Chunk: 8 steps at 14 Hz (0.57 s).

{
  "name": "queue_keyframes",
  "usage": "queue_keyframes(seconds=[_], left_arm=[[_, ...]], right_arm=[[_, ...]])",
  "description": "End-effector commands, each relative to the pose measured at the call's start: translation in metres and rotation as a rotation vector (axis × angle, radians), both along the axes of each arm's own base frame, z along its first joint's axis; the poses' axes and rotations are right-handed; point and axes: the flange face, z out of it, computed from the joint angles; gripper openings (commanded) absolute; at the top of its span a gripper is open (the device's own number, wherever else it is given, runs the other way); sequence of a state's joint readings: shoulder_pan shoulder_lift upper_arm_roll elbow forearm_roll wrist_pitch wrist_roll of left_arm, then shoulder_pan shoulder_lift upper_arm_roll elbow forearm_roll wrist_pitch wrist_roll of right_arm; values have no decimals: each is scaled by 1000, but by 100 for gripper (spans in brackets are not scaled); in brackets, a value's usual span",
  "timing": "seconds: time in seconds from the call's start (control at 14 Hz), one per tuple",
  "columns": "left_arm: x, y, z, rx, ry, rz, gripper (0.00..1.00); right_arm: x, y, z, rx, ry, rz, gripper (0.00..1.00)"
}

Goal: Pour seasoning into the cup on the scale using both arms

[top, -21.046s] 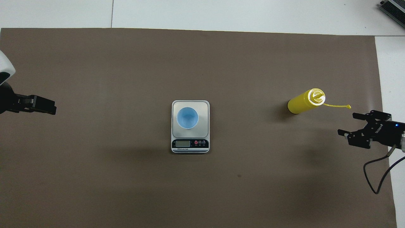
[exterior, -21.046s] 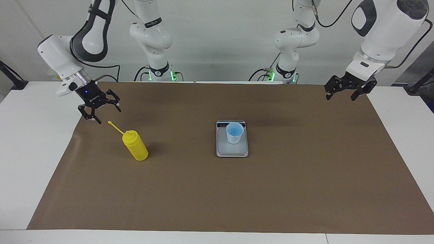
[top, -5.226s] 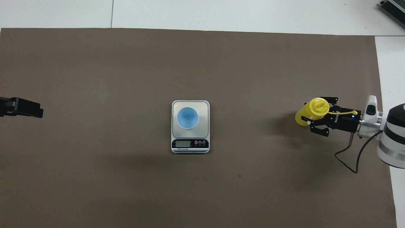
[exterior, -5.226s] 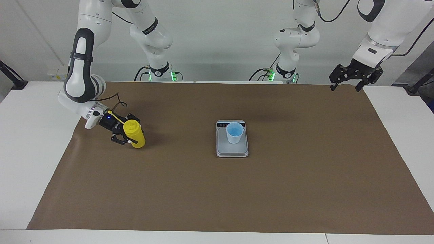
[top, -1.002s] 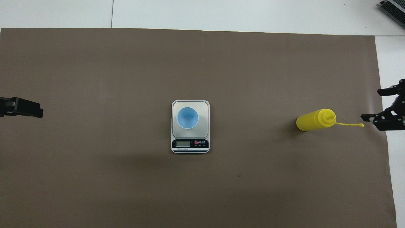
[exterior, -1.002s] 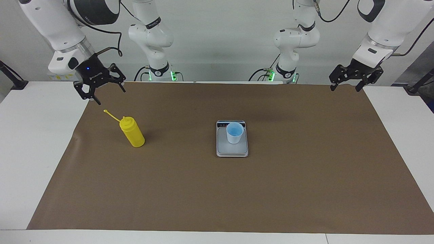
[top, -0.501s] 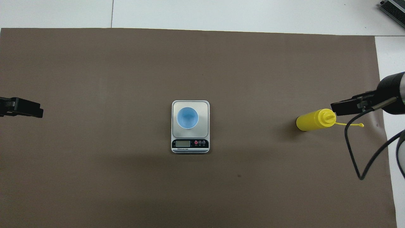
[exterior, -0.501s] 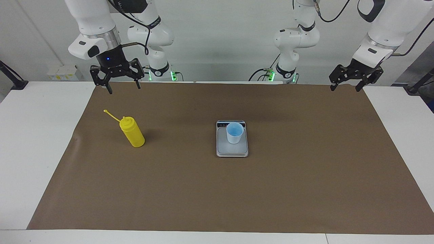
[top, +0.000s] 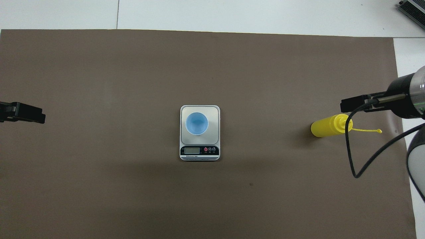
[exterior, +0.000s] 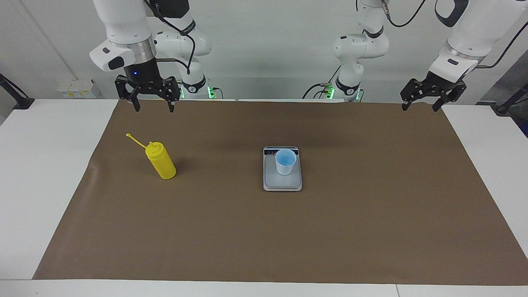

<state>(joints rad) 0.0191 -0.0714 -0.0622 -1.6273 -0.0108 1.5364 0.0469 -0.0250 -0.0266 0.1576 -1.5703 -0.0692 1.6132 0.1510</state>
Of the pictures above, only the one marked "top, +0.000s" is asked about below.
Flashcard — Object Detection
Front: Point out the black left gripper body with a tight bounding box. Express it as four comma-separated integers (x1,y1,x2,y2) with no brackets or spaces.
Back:
0,101,11,122

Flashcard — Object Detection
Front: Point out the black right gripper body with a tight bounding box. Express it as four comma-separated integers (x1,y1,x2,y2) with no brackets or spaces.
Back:
387,75,422,118

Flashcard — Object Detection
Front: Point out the yellow squeeze bottle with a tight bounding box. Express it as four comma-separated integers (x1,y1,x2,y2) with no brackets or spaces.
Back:
310,113,383,139

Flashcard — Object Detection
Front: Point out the light blue plastic cup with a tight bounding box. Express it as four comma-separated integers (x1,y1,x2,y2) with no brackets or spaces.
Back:
185,112,209,136

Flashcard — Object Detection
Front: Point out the silver digital kitchen scale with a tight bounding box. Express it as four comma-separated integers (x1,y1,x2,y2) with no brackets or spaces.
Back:
180,105,221,162

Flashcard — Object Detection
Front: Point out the grey finned metal device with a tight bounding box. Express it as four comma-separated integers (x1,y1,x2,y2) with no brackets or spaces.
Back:
398,0,425,31

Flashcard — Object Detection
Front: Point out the brown table mat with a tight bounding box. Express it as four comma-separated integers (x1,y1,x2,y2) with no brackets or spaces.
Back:
0,29,417,239

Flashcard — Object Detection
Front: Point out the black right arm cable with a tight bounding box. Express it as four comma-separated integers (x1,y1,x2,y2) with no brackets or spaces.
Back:
345,94,425,179

